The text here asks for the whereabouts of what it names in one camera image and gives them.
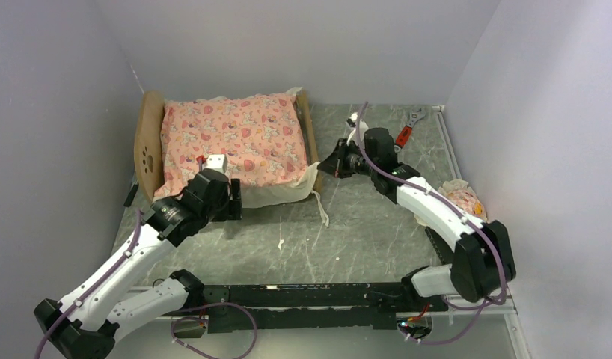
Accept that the pink unicorn print mattress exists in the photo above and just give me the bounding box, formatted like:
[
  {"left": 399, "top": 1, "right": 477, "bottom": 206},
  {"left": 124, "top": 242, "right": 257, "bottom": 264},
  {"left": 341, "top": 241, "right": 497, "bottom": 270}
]
[{"left": 152, "top": 87, "right": 331, "bottom": 228}]

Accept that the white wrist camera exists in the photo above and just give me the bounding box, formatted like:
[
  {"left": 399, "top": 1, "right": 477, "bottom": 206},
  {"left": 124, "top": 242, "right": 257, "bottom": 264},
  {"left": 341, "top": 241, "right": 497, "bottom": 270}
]
[
  {"left": 197, "top": 154, "right": 228, "bottom": 174},
  {"left": 346, "top": 112, "right": 369, "bottom": 144}
]

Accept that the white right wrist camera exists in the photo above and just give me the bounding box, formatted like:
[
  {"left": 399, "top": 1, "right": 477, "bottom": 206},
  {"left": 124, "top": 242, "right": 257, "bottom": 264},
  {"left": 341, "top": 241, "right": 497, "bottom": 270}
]
[{"left": 346, "top": 112, "right": 369, "bottom": 144}]

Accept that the pink checkered duck pillow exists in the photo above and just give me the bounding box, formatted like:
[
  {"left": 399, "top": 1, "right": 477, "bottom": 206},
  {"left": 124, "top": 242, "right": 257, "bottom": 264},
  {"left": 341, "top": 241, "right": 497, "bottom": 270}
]
[{"left": 438, "top": 179, "right": 488, "bottom": 221}]

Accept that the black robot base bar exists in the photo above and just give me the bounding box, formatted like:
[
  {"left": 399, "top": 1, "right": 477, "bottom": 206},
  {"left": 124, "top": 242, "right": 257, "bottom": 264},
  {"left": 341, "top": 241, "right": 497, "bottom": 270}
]
[{"left": 153, "top": 282, "right": 449, "bottom": 335}]

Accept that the red handled adjustable wrench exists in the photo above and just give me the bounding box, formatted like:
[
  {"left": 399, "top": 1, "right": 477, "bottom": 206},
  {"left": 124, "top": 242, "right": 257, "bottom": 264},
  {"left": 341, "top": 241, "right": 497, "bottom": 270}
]
[{"left": 394, "top": 108, "right": 426, "bottom": 153}]

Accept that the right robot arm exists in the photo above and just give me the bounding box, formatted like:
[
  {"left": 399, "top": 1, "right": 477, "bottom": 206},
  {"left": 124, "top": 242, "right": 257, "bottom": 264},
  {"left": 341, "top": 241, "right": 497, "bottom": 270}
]
[{"left": 318, "top": 128, "right": 516, "bottom": 310}]

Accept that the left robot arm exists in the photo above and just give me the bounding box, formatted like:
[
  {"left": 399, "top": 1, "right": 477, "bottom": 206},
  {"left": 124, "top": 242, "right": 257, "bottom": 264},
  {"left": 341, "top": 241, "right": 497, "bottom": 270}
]
[{"left": 33, "top": 168, "right": 242, "bottom": 358}]

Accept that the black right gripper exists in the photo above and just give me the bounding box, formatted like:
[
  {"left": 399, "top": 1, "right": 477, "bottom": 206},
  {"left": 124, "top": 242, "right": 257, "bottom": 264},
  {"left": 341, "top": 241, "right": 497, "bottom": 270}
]
[{"left": 318, "top": 138, "right": 378, "bottom": 179}]

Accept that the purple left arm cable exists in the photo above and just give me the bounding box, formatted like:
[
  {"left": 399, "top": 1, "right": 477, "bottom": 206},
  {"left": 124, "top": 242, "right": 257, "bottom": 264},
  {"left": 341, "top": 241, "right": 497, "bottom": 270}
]
[{"left": 33, "top": 209, "right": 260, "bottom": 359}]

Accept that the wooden pet bed frame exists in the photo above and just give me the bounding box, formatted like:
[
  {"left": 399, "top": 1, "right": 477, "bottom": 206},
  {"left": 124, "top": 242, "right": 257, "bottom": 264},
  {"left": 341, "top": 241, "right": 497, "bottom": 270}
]
[{"left": 132, "top": 90, "right": 325, "bottom": 204}]

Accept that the aluminium rail at table edge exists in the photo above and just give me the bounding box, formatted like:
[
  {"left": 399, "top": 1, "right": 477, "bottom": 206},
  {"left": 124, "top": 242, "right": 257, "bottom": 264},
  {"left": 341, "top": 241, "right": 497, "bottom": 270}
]
[{"left": 432, "top": 105, "right": 462, "bottom": 180}]

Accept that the black marker pen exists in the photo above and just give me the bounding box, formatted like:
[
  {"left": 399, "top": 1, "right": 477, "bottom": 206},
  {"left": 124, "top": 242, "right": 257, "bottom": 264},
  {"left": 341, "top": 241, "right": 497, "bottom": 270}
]
[{"left": 123, "top": 182, "right": 139, "bottom": 208}]

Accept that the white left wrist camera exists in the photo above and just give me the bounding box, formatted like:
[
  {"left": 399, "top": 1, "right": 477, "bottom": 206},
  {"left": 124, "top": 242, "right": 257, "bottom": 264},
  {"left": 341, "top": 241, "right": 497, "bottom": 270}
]
[{"left": 197, "top": 154, "right": 228, "bottom": 174}]

